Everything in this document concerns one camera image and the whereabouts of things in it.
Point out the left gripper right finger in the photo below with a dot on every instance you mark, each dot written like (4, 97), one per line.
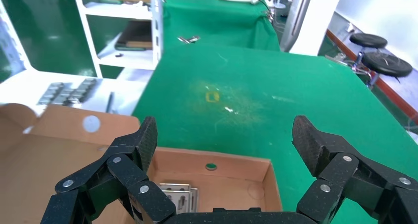
(343, 176)

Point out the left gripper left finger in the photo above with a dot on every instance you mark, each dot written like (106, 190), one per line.
(124, 170)

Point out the silver IO shield plate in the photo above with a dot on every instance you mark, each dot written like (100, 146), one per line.
(176, 196)

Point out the brown cardboard box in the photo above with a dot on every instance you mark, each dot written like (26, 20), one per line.
(49, 157)

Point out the silver notched metal strip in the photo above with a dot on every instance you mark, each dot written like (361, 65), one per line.
(85, 90)
(50, 93)
(67, 96)

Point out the white storage rack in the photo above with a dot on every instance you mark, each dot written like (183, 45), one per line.
(130, 60)

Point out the black round stool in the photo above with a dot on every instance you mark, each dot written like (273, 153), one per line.
(368, 40)
(387, 64)

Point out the green table cloth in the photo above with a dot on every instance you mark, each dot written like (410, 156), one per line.
(261, 85)
(222, 23)

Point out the small metal clip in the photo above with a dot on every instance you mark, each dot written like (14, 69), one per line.
(188, 39)

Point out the white robot column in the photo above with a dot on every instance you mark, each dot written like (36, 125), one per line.
(313, 20)

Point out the white wall socket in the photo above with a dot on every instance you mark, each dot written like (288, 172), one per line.
(350, 27)

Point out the white slotted shelf post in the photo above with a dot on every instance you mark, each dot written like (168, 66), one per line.
(156, 23)

